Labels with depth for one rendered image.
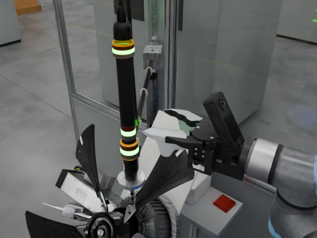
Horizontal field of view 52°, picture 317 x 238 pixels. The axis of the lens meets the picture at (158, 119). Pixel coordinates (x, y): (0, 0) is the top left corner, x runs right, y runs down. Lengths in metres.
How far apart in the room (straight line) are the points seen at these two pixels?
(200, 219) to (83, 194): 0.55
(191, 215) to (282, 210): 0.94
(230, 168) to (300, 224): 0.15
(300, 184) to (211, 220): 0.98
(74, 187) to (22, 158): 2.16
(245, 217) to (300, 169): 1.18
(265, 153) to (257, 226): 1.17
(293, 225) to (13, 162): 3.05
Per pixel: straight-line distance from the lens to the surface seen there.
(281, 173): 0.60
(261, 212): 1.68
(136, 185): 0.81
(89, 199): 1.29
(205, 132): 0.63
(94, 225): 1.05
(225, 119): 0.61
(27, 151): 3.54
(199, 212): 1.57
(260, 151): 0.60
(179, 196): 1.21
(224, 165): 0.65
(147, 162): 1.28
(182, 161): 0.93
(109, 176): 1.32
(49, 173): 3.20
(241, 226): 1.82
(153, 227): 1.12
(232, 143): 0.61
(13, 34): 6.69
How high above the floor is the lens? 2.03
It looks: 32 degrees down
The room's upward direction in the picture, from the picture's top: straight up
